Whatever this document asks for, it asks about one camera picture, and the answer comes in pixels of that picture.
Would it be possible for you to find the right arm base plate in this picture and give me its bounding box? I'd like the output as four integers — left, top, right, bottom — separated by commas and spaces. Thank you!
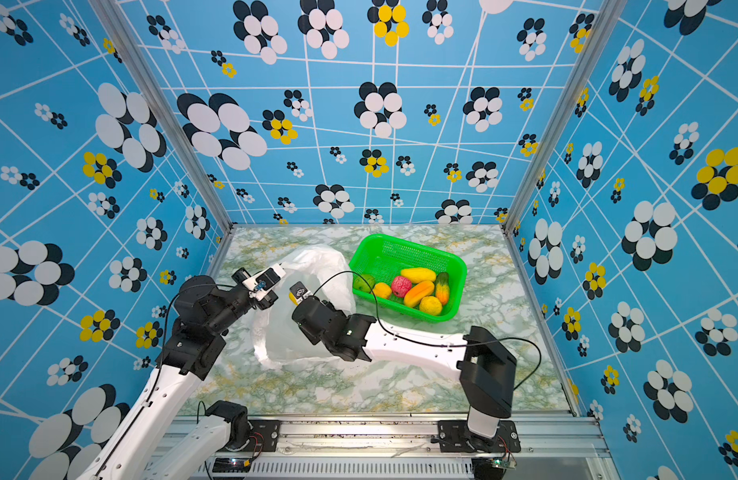
431, 420, 522, 455

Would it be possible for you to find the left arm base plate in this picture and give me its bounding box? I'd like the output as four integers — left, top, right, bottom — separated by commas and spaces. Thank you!
220, 419, 282, 453

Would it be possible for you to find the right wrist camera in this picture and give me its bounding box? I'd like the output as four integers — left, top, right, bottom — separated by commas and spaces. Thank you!
289, 281, 311, 306

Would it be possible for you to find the white plastic bag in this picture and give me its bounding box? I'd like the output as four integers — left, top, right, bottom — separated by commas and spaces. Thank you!
252, 245, 356, 370

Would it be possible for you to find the aluminium corner post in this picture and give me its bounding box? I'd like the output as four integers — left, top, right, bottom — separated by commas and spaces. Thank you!
89, 0, 233, 232
503, 0, 631, 232

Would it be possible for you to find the green round fruit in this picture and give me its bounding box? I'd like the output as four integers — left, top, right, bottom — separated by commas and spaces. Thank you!
353, 274, 376, 294

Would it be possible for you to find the left aluminium corner post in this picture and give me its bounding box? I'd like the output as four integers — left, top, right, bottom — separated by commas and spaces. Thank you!
89, 0, 233, 232

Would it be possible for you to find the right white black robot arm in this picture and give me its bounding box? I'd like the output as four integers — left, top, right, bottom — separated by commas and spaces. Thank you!
292, 296, 517, 441

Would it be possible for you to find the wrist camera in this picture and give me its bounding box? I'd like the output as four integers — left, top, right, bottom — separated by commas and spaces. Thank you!
243, 264, 286, 298
289, 281, 311, 306

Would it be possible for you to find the small orange yellow fruit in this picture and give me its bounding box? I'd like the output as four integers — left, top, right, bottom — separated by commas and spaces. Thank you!
372, 282, 392, 299

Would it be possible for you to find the aluminium front rail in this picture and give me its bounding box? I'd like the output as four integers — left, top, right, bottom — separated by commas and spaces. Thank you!
98, 413, 622, 480

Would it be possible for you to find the yellow mango fruit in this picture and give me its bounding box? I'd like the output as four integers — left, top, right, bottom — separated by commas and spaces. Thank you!
400, 267, 437, 284

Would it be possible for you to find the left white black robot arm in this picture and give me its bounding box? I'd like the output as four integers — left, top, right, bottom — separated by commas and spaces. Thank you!
79, 264, 285, 479

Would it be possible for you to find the pink red round fruit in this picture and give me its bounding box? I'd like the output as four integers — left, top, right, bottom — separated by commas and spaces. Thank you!
390, 275, 414, 299

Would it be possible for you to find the right aluminium corner post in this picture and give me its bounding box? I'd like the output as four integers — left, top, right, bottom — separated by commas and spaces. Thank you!
503, 0, 631, 232

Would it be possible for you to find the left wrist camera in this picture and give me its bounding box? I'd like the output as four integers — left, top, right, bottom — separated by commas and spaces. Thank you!
243, 264, 286, 298

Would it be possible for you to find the green plastic basket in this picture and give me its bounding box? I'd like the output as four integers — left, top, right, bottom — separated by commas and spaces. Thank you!
349, 234, 468, 323

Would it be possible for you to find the orange green papaya fruit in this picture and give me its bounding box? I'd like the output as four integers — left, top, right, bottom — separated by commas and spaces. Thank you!
434, 272, 451, 306

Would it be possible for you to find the yellow wrinkled round fruit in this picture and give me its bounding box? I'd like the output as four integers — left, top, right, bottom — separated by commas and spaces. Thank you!
418, 296, 443, 317

